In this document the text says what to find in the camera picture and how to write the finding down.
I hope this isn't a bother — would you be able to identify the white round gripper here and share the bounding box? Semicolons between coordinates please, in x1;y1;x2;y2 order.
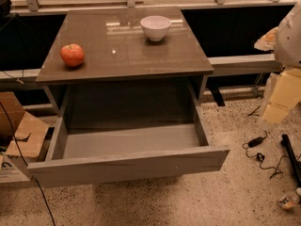
254;2;301;130

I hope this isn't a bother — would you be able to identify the red apple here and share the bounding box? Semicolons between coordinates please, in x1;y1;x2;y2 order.
60;43;85;67

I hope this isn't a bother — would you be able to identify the grey cabinet with glossy top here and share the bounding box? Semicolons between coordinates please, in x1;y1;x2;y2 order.
37;7;214;112

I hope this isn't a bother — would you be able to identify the open grey top drawer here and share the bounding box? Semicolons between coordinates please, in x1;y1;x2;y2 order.
28;79;229;187

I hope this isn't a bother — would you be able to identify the black bar on floor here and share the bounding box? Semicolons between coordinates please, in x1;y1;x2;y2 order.
281;134;301;187

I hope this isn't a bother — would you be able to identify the white ceramic bowl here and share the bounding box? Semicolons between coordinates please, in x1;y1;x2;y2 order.
140;15;171;41

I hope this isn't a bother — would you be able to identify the plastic bottle on floor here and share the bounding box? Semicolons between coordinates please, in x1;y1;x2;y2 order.
278;187;301;210

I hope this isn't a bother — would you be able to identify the brown cardboard box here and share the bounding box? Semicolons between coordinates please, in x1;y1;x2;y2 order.
0;92;49;158

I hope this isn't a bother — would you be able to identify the white paper box on floor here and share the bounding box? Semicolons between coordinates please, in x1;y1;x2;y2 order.
0;155;31;184

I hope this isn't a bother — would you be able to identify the black power adapter with cable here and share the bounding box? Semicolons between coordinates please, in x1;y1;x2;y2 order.
242;131;285;179

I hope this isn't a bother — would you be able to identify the black floor cable left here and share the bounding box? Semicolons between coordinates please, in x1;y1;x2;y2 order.
0;101;56;226

